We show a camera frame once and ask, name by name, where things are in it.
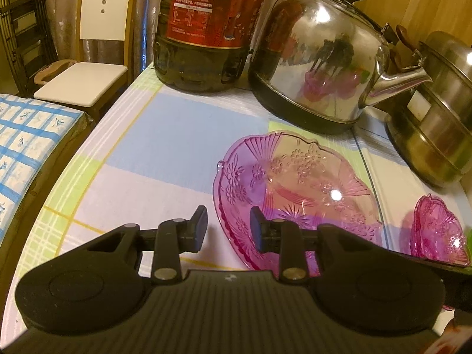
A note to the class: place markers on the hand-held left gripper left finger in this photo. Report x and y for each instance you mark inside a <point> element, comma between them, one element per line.
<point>200,229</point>

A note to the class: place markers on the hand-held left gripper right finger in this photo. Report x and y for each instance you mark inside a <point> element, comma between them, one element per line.
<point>258,233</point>

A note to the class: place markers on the pink transparent scalloped bowl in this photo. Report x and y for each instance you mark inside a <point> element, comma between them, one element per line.
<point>435,228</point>

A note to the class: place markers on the pink transparent patterned plate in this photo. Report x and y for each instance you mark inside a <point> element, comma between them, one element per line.
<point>306,177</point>

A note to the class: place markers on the pastel checked tablecloth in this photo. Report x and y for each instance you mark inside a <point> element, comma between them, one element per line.
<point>147,136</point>

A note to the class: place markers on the stainless steel steamer pot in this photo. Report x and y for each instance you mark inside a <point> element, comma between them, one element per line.
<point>435,125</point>

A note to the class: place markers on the blue white checked cloth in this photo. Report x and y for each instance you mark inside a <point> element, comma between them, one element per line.
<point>29,136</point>

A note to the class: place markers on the stainless steel kettle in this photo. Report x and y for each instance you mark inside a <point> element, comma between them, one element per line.
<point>313,44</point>

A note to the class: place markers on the large cooking oil bottle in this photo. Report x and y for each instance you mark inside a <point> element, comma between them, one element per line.
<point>206,7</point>

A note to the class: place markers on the black slatted rack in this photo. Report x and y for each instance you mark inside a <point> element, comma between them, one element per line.
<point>22,25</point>

